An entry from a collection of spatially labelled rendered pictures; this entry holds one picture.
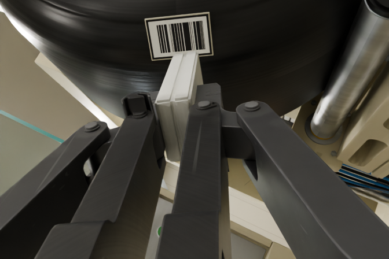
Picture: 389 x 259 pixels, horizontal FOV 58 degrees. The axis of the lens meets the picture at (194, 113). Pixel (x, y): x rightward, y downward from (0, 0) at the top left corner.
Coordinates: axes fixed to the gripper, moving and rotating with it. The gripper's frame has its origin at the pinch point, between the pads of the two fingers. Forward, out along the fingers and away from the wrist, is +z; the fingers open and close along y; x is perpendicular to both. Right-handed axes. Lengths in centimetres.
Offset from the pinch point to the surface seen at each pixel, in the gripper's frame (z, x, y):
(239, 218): 592, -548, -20
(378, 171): 31.0, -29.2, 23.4
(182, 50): 15.8, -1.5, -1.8
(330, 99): 27.7, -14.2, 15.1
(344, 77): 22.9, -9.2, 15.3
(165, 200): 63, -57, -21
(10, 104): 295, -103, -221
